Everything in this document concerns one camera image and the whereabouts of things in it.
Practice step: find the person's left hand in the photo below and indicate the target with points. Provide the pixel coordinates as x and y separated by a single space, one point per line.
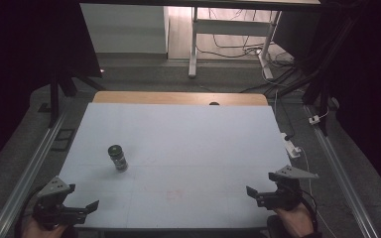
38 230

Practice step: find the white desk frame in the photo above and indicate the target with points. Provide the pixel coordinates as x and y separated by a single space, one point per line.
228 28

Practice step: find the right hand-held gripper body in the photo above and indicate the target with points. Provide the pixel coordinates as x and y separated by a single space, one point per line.
286 191

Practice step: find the white power strip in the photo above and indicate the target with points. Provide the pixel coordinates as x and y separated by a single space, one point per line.
290 145

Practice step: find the aluminium floor rail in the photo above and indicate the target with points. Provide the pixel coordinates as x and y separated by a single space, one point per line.
26 175
340 175

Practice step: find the small white adapter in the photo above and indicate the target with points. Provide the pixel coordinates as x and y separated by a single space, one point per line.
314 119

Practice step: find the person's right hand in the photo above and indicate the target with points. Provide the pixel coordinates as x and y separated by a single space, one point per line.
294 222

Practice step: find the black curtain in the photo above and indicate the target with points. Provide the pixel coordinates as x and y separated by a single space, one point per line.
29 49
370 82

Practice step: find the black stand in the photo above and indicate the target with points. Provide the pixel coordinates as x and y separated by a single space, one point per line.
55 95
320 86

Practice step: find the white table cover sheet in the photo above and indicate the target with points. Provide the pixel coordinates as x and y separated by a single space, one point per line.
178 158

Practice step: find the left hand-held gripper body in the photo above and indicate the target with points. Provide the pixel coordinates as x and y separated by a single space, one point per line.
51 201

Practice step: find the black table grommet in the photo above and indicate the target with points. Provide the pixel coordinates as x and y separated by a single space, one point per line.
214 103

